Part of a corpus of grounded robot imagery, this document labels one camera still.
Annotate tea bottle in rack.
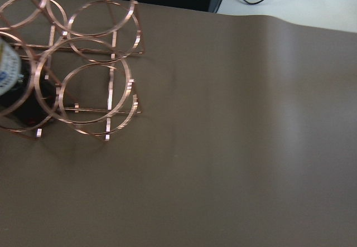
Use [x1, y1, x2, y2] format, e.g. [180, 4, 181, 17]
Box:
[1, 32, 52, 128]

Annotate copper wire bottle rack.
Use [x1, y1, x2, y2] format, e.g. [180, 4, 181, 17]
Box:
[1, 0, 144, 141]

